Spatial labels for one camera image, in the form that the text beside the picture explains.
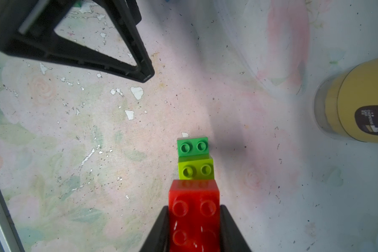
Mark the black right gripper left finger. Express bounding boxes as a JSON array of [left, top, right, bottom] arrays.
[[139, 206, 170, 252]]

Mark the yellow pen holder cup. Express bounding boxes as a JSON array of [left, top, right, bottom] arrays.
[[314, 58, 378, 143]]

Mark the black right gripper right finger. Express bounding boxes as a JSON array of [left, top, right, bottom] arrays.
[[220, 205, 251, 252]]

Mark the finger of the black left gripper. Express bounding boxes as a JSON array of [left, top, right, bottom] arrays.
[[13, 1, 154, 83]]

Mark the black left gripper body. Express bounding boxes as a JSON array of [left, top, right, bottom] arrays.
[[0, 1, 76, 55]]

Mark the green long lego brick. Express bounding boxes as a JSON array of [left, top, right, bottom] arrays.
[[177, 136, 209, 157]]

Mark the lime lego brick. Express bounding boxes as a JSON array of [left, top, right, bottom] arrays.
[[177, 154, 214, 180]]

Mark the red long lego brick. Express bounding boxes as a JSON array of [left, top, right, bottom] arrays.
[[169, 180, 220, 252]]

